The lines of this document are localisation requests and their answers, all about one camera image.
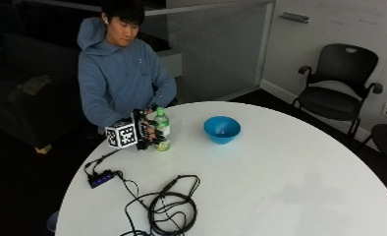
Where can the dark sofa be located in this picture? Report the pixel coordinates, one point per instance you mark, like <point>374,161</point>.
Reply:
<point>23,91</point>

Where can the white marker cube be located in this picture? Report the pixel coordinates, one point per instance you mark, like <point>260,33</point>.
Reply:
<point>122,134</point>

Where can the white earbud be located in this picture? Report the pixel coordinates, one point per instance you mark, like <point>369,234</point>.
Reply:
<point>107,20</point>

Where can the black office chair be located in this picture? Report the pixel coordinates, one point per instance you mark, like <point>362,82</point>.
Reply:
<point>337,88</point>

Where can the blue bowl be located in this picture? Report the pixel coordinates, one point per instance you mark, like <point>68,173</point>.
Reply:
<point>221,129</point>

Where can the black usb hub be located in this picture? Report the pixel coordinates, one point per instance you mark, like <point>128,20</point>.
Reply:
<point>100,178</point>

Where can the green drink bottle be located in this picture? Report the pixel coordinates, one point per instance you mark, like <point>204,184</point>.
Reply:
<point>163,128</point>

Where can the the person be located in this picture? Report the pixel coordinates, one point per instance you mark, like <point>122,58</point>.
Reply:
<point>115,75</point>

